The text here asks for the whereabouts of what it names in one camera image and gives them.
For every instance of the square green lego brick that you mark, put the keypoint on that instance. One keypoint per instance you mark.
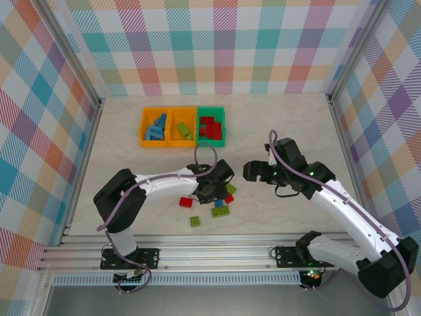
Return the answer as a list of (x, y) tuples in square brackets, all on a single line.
[(195, 221)]

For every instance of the light blue lego brick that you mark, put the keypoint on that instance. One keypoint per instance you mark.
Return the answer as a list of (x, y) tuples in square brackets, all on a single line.
[(162, 119)]

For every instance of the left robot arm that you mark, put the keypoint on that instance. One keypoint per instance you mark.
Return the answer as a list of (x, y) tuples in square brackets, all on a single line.
[(164, 186)]

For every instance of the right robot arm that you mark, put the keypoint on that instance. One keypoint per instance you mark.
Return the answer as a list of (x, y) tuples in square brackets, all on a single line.
[(345, 214)]

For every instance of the small red lego brick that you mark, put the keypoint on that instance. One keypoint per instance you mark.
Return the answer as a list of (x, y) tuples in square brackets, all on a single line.
[(229, 199)]

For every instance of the green plastic bin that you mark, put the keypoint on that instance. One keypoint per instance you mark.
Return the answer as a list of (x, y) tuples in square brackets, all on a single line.
[(210, 142)]

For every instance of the orange plastic bin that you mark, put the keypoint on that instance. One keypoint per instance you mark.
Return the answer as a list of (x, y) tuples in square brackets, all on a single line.
[(184, 116), (148, 116)]

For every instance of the small circuit board orange part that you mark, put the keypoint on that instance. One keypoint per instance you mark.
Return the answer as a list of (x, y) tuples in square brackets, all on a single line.
[(312, 278)]

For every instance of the white right camera mount bracket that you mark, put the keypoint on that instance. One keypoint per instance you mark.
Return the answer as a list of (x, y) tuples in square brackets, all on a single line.
[(269, 158)]

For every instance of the aluminium side rail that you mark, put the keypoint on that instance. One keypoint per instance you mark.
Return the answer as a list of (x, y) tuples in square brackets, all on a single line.
[(342, 131), (86, 158)]

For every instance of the wide aluminium mounting rail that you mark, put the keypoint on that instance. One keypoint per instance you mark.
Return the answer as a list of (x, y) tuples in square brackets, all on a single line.
[(213, 253)]

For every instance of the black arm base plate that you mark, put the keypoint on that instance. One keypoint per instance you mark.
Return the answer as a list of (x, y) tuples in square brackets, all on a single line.
[(284, 256), (149, 256)]

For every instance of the aluminium frame post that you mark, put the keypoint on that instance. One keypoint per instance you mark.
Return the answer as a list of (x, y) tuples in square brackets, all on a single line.
[(70, 54), (358, 52)]

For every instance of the aluminium frame leg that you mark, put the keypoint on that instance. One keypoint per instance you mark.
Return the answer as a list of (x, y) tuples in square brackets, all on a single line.
[(396, 301), (44, 296)]

